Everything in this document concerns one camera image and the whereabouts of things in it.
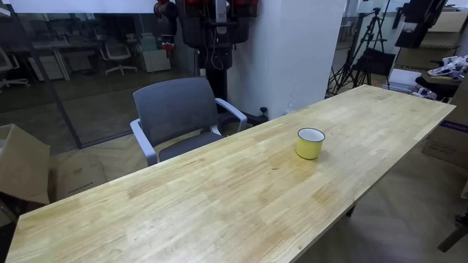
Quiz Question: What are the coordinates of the large cardboard box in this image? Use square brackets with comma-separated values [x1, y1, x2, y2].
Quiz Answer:
[0, 123, 53, 205]

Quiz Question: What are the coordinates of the white filing cabinet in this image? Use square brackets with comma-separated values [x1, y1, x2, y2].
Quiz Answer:
[141, 33, 173, 75]

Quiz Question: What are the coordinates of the black camera tripod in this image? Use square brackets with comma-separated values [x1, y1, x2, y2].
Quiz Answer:
[326, 6, 392, 97]

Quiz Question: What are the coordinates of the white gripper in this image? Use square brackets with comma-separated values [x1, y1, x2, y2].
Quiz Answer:
[395, 0, 448, 50]

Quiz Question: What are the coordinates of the white office chair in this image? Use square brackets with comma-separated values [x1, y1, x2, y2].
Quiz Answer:
[98, 40, 139, 78]

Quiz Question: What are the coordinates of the yellow enamel cup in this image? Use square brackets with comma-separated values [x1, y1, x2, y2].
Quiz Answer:
[294, 126, 328, 163]

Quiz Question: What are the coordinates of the patterned white cloth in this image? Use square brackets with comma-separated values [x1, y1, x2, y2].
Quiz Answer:
[441, 55, 468, 82]

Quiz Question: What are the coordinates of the small black wall device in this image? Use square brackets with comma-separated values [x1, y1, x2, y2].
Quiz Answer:
[392, 3, 407, 30]

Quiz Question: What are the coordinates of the tall cardboard box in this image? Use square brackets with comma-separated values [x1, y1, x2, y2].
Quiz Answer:
[394, 11, 468, 72]

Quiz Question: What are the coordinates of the flat cardboard box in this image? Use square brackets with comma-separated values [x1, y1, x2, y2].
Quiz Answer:
[49, 145, 148, 202]

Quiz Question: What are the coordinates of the red and black Baxter robot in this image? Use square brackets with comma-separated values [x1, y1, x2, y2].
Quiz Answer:
[152, 0, 271, 126]

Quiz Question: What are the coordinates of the black folding chair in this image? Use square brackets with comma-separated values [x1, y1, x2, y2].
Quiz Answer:
[351, 47, 398, 90]

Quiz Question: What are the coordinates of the gray chair with white armrests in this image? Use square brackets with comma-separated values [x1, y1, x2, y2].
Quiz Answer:
[129, 77, 249, 167]

